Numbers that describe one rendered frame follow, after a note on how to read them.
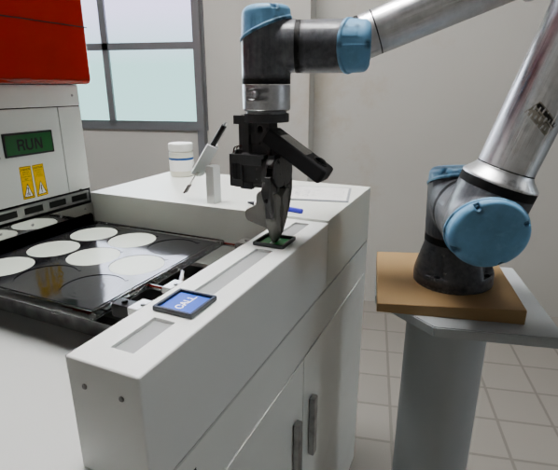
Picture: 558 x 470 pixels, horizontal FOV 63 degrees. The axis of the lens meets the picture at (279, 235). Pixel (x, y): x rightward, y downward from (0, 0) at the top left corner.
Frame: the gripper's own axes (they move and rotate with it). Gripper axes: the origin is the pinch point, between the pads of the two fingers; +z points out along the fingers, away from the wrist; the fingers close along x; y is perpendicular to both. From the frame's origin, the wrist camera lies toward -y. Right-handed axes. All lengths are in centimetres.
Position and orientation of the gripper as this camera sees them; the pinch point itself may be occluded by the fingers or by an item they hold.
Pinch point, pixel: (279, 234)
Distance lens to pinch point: 77.5
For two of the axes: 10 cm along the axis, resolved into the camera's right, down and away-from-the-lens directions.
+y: -9.1, -1.2, 3.9
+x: -4.1, 2.8, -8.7
